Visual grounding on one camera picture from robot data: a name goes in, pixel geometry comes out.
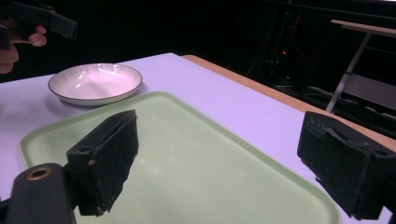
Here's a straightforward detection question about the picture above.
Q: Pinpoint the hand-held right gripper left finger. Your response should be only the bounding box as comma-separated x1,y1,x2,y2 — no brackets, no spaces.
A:
66,108,140,217

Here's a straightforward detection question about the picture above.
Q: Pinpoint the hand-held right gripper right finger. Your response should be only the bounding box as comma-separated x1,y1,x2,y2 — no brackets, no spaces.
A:
296,110,396,220

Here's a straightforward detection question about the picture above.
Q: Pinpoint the white plate with dark rim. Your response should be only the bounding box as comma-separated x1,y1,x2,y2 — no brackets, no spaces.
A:
48,63,144,107

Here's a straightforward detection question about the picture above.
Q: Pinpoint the light green plastic tray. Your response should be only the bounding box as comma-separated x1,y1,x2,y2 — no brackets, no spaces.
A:
18,91,343,224

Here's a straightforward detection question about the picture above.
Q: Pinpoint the white table with metal legs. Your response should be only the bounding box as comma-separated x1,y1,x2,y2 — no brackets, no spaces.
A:
324,19,396,114

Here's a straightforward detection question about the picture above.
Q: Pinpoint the dark equipment rack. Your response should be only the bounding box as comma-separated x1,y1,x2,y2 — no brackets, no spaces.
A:
264,8,316,90

